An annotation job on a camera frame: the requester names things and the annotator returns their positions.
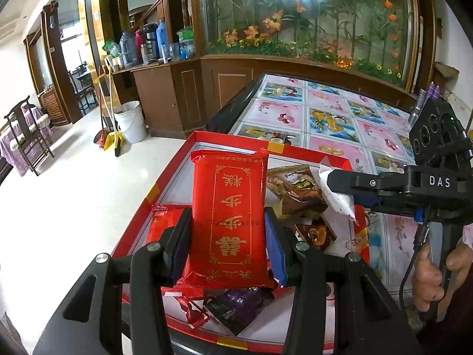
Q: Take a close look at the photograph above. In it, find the red cake pack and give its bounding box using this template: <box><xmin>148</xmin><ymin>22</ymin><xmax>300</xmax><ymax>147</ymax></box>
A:
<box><xmin>182</xmin><ymin>150</ymin><xmax>274</xmax><ymax>290</ymax></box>
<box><xmin>146</xmin><ymin>204</ymin><xmax>188</xmax><ymax>244</ymax></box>

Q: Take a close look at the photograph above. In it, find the white pink snack packet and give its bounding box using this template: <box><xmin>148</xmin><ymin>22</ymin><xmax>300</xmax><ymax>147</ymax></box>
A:
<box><xmin>315</xmin><ymin>157</ymin><xmax>357</xmax><ymax>224</ymax></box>

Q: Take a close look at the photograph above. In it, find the right hand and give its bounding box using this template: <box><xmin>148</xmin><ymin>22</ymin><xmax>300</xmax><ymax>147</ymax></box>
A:
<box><xmin>412</xmin><ymin>242</ymin><xmax>472</xmax><ymax>315</ymax></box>

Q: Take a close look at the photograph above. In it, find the red flower snack packet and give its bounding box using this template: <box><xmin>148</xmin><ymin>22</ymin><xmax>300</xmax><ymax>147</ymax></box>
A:
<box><xmin>161</xmin><ymin>285</ymin><xmax>212</xmax><ymax>329</ymax></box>

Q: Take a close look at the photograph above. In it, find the silver flashlight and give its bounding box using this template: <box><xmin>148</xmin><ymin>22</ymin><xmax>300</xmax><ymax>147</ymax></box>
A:
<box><xmin>408</xmin><ymin>89</ymin><xmax>427</xmax><ymax>127</ymax></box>

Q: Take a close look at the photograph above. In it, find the dark purple snack packet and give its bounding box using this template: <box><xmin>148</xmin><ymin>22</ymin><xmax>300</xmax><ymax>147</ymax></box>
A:
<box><xmin>204</xmin><ymin>287</ymin><xmax>274</xmax><ymax>336</ymax></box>

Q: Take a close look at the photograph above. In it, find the red patterned snack bag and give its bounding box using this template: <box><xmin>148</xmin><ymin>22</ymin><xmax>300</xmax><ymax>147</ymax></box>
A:
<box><xmin>295</xmin><ymin>216</ymin><xmax>337</xmax><ymax>252</ymax></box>

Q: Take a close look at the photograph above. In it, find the brown snack bag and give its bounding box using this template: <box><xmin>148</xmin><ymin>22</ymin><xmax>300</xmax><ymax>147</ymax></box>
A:
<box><xmin>266</xmin><ymin>164</ymin><xmax>328</xmax><ymax>221</ymax></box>

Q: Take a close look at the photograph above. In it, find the glass flower display cabinet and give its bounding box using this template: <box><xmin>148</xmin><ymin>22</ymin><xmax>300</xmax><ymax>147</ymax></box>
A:
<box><xmin>187</xmin><ymin>0</ymin><xmax>437</xmax><ymax>93</ymax></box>

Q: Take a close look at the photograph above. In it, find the colourful patterned tablecloth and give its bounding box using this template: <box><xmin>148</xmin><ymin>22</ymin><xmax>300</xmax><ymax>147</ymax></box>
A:
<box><xmin>230</xmin><ymin>75</ymin><xmax>416</xmax><ymax>293</ymax></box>

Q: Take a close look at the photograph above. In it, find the wooden chair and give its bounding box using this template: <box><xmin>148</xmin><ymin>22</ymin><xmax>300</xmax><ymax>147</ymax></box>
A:
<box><xmin>1</xmin><ymin>96</ymin><xmax>54</xmax><ymax>176</ymax></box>

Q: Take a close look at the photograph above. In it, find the red gift box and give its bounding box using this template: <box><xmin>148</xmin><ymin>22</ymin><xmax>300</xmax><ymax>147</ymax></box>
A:
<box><xmin>112</xmin><ymin>131</ymin><xmax>352</xmax><ymax>354</ymax></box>

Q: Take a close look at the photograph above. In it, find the white bucket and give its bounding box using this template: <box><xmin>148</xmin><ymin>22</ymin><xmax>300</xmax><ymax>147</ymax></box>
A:
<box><xmin>114</xmin><ymin>100</ymin><xmax>148</xmax><ymax>144</ymax></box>

